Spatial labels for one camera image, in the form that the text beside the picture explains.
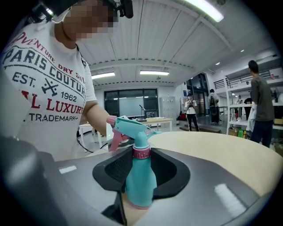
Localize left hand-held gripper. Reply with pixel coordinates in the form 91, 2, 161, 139
88, 122, 133, 157

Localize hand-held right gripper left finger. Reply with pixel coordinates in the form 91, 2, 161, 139
39, 147, 133, 226

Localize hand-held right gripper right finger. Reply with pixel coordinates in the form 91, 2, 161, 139
134, 147, 260, 226

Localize teal and pink spray nozzle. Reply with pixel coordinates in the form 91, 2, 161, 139
106, 115, 162, 160

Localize person's left forearm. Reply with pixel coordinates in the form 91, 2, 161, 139
82, 99, 111, 137

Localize black framed window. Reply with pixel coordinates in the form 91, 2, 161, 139
103, 88, 159, 117

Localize rectangular wooden desk white legs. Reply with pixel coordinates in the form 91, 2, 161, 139
134, 117, 174, 133

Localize long ceiling light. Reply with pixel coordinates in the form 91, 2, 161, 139
91, 72, 116, 80
183, 0, 224, 23
139, 70, 170, 76

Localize white lockers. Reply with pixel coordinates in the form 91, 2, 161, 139
159, 96, 176, 119

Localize white shelf unit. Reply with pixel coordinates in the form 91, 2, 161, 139
225, 70, 283, 136

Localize person's white printed shirt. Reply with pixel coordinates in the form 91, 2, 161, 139
0, 19, 98, 162

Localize person's head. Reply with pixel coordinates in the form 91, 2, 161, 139
54, 0, 120, 49

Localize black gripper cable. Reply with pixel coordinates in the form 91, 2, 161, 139
76, 130, 109, 154

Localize black head-worn camera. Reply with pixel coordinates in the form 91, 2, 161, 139
103, 0, 134, 19

